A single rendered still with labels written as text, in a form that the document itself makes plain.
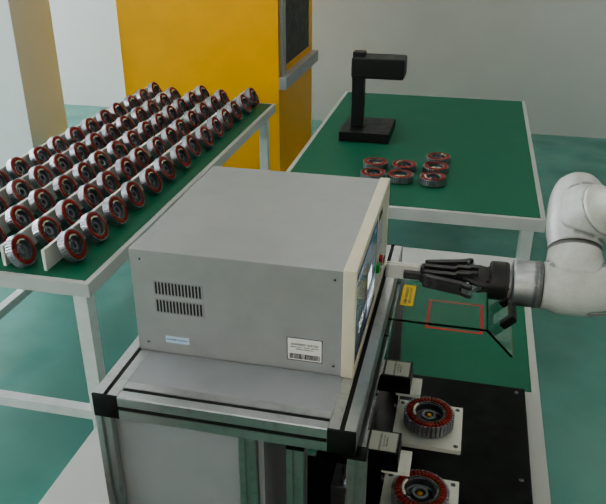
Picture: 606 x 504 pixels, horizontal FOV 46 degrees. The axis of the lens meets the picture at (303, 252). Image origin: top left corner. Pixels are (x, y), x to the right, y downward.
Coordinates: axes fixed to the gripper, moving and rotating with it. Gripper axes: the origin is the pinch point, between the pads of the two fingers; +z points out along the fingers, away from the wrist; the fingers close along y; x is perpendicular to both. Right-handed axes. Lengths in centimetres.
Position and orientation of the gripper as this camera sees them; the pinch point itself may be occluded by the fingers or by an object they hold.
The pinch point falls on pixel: (403, 270)
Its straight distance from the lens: 144.3
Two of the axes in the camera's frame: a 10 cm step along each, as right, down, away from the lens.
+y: 2.3, -4.3, 8.7
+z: -9.7, -1.0, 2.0
